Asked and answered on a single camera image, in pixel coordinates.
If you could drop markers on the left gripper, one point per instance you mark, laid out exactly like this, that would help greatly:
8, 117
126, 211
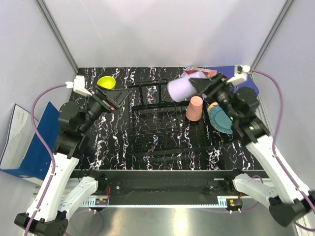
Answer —
117, 96

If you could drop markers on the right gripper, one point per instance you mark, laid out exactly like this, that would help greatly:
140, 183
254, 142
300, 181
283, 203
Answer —
203, 85

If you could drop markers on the yellow bowl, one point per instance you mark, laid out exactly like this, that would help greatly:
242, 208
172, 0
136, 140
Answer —
107, 82

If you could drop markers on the cream bird pattern plate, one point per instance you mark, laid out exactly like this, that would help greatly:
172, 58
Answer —
211, 106

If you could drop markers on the lavender plastic cup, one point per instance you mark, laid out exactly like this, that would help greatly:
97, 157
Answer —
180, 89

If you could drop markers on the teal scalloped plate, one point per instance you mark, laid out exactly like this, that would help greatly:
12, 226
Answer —
220, 120

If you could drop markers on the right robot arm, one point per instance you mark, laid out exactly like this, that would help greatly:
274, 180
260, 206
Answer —
290, 198

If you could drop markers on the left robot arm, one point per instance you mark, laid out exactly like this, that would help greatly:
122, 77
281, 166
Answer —
50, 212

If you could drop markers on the red cover book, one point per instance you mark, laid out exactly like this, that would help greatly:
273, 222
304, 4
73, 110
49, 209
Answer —
207, 72

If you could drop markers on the blue open binder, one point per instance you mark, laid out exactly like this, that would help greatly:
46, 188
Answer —
24, 156

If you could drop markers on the purple-blue ring binder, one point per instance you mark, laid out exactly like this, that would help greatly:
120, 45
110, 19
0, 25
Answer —
229, 72

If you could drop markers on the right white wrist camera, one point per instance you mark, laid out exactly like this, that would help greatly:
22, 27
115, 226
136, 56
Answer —
241, 73

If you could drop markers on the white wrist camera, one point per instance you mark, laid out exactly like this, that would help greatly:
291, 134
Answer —
241, 73
78, 86

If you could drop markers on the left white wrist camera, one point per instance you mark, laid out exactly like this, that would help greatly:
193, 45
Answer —
78, 86

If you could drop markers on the black wire dish rack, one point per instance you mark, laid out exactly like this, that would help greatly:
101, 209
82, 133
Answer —
159, 126

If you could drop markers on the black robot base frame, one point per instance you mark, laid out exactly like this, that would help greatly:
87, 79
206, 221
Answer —
167, 188

